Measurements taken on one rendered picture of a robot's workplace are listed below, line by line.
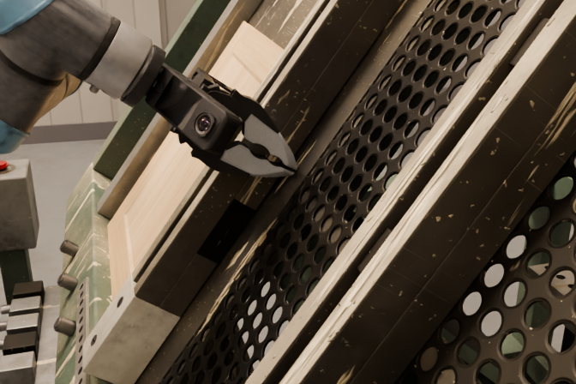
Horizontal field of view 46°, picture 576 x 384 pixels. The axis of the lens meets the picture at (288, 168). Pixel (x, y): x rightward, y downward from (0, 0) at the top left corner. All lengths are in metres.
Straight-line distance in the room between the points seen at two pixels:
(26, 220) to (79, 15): 0.98
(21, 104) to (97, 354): 0.35
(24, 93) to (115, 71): 0.09
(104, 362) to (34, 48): 0.43
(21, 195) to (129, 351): 0.76
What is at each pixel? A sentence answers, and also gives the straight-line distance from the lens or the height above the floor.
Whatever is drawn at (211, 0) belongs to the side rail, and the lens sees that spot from 1.58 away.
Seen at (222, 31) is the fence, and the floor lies 1.26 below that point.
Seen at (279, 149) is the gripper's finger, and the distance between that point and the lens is 0.77.
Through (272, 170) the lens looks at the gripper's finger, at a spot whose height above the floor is 1.20.
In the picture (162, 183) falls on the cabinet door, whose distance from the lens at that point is 1.22.
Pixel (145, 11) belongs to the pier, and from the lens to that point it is 4.33.
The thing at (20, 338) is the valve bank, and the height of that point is 0.77.
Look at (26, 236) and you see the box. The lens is 1.66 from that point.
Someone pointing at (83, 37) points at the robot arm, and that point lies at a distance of 0.71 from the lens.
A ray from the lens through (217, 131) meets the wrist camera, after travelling 0.66.
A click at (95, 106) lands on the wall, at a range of 4.74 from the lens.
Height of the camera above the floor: 1.49
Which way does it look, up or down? 21 degrees down
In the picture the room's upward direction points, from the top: straight up
